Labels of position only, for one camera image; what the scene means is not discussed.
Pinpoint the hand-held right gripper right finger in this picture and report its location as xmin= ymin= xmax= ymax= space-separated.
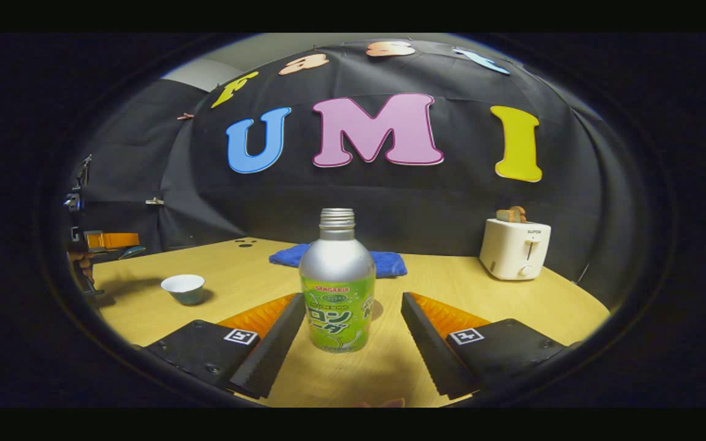
xmin=400 ymin=291 xmax=568 ymax=399

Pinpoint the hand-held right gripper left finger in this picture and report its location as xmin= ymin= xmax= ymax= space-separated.
xmin=145 ymin=292 xmax=306 ymax=400

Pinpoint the white teacup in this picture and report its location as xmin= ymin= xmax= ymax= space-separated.
xmin=160 ymin=273 xmax=207 ymax=306

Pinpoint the silver green water bottle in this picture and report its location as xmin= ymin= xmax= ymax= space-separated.
xmin=298 ymin=207 xmax=377 ymax=355

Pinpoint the blue towel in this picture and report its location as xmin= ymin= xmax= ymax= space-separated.
xmin=268 ymin=243 xmax=409 ymax=279

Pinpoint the white toaster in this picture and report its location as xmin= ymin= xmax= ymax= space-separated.
xmin=479 ymin=217 xmax=553 ymax=282

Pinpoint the black backdrop cloth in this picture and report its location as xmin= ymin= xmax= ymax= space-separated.
xmin=77 ymin=40 xmax=642 ymax=307

